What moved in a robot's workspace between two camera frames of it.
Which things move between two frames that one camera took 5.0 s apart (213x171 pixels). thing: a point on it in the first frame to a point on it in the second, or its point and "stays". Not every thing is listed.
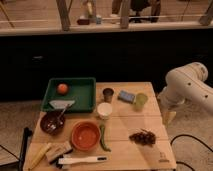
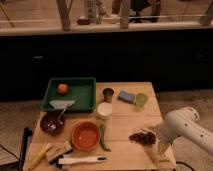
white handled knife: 68,161 stays
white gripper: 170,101 to 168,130
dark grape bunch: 143,137 stays
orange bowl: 85,135 stays
